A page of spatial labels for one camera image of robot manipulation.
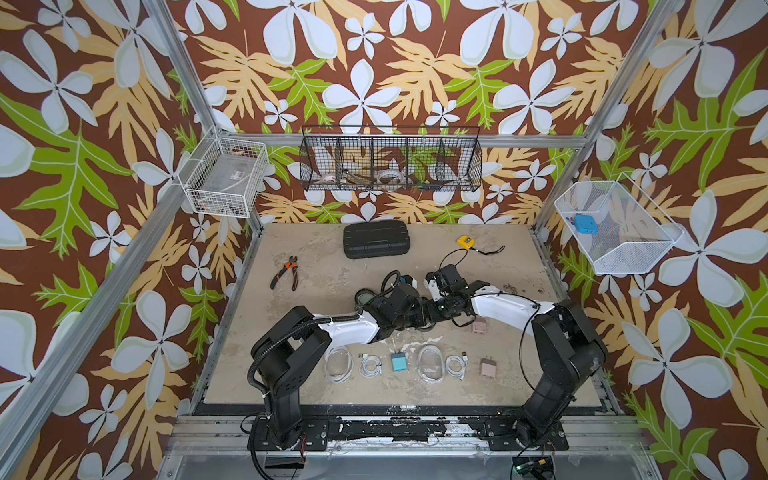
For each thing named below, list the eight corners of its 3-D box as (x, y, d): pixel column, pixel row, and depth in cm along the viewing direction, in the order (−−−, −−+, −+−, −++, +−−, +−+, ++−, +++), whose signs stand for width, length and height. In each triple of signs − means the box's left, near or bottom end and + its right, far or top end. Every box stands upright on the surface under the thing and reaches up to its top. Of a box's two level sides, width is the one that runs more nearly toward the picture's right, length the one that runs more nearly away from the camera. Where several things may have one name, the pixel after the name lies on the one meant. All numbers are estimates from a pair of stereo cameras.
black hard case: (343, 259, 111) (341, 249, 106) (346, 230, 121) (345, 219, 116) (408, 259, 111) (410, 249, 106) (406, 230, 121) (407, 219, 116)
